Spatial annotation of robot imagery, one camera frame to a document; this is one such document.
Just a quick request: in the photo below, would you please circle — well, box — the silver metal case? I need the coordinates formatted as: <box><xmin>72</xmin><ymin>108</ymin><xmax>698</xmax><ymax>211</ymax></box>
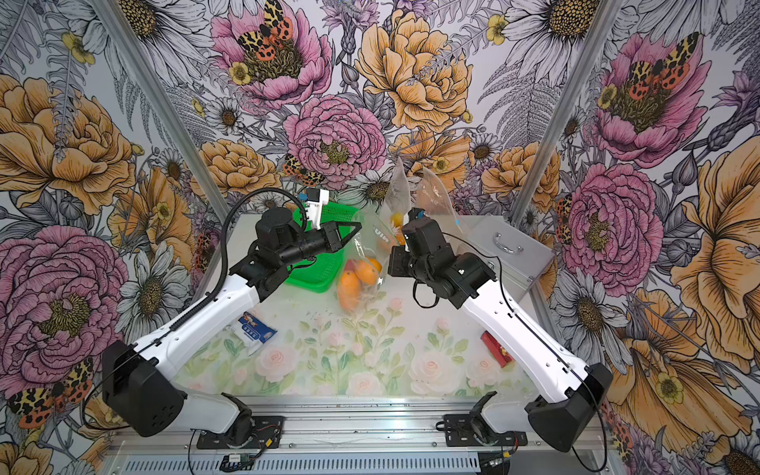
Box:
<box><xmin>460</xmin><ymin>216</ymin><xmax>553</xmax><ymax>301</ymax></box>

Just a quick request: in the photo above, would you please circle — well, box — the small green circuit board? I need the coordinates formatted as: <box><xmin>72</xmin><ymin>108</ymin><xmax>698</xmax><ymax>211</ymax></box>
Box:
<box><xmin>219</xmin><ymin>453</ymin><xmax>255</xmax><ymax>473</ymax></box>

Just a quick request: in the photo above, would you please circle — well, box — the orange mango top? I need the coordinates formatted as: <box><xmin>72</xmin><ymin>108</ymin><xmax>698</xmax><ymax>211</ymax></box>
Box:
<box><xmin>354</xmin><ymin>258</ymin><xmax>382</xmax><ymax>286</ymax></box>

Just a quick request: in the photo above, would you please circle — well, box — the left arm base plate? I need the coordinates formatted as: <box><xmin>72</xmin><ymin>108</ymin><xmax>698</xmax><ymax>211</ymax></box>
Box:
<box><xmin>195</xmin><ymin>416</ymin><xmax>285</xmax><ymax>450</ymax></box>

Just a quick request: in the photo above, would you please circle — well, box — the red small packet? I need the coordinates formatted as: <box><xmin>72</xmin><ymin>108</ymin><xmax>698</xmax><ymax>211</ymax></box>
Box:
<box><xmin>481</xmin><ymin>332</ymin><xmax>514</xmax><ymax>368</ymax></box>

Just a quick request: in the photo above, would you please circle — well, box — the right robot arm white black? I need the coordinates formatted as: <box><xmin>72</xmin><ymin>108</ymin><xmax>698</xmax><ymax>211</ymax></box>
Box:
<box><xmin>388</xmin><ymin>208</ymin><xmax>613</xmax><ymax>452</ymax></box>

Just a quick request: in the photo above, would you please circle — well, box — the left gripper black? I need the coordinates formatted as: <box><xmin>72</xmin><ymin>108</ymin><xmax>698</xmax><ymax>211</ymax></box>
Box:
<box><xmin>279</xmin><ymin>220</ymin><xmax>362</xmax><ymax>265</ymax></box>

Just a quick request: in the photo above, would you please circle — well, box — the orange mango bottom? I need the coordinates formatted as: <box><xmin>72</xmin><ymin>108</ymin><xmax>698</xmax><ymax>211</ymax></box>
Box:
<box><xmin>338</xmin><ymin>271</ymin><xmax>362</xmax><ymax>313</ymax></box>

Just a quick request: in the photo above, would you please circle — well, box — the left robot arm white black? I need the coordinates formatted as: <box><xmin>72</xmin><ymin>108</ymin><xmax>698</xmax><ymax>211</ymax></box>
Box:
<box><xmin>98</xmin><ymin>189</ymin><xmax>362</xmax><ymax>447</ymax></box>

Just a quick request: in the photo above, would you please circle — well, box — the blue white small packet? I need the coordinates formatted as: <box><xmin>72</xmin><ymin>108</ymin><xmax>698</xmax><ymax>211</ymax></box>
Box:
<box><xmin>231</xmin><ymin>312</ymin><xmax>277</xmax><ymax>356</ymax></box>

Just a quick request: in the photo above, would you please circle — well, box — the green plastic basket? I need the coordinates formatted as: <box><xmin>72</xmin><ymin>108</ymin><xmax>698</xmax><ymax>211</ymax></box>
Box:
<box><xmin>285</xmin><ymin>202</ymin><xmax>358</xmax><ymax>293</ymax></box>

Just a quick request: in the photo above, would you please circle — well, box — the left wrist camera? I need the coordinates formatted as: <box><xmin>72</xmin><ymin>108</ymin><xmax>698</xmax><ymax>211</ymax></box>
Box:
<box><xmin>299</xmin><ymin>188</ymin><xmax>330</xmax><ymax>230</ymax></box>

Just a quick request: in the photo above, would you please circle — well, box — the orange mango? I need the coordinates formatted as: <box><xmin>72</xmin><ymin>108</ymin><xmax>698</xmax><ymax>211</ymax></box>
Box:
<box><xmin>354</xmin><ymin>258</ymin><xmax>382</xmax><ymax>286</ymax></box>
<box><xmin>338</xmin><ymin>271</ymin><xmax>362</xmax><ymax>313</ymax></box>

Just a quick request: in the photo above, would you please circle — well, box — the clear zip-top bag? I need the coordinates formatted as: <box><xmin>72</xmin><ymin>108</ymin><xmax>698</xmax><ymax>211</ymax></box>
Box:
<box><xmin>413</xmin><ymin>168</ymin><xmax>464</xmax><ymax>238</ymax></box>
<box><xmin>336</xmin><ymin>211</ymin><xmax>398</xmax><ymax>317</ymax></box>
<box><xmin>380</xmin><ymin>158</ymin><xmax>412</xmax><ymax>247</ymax></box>

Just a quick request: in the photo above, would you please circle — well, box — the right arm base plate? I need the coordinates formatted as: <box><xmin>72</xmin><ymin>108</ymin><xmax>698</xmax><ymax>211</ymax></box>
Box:
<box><xmin>435</xmin><ymin>414</ymin><xmax>528</xmax><ymax>448</ymax></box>

